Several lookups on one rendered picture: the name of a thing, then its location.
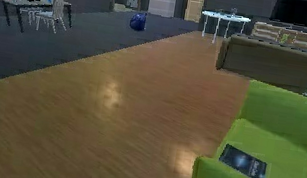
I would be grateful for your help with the black television set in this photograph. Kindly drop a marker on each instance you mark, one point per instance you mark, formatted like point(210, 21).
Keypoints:
point(299, 11)

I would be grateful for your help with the white cabinet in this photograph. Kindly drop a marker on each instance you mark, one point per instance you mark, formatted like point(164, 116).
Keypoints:
point(161, 5)

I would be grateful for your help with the wooden shelf unit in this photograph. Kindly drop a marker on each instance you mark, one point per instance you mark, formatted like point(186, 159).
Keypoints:
point(290, 36)

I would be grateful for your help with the white chair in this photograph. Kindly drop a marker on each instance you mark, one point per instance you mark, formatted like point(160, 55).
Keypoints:
point(28, 12)
point(53, 14)

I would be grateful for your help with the dark desk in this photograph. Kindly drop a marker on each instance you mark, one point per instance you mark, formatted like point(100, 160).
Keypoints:
point(36, 4)

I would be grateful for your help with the dark blue book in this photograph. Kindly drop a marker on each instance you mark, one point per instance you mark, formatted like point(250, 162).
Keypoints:
point(243, 163)

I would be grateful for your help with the blue round bag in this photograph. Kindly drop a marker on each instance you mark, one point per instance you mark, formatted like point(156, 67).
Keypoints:
point(138, 21)

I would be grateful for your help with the pale wooden door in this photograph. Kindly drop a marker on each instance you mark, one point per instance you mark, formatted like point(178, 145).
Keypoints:
point(195, 1)

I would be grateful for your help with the green sofa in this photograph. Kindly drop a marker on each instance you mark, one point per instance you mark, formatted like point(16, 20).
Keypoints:
point(266, 134)

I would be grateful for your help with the brown sofa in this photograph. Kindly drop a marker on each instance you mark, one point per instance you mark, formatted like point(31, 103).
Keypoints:
point(266, 61)

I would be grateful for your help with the white round table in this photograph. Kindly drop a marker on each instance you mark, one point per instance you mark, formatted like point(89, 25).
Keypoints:
point(226, 17)

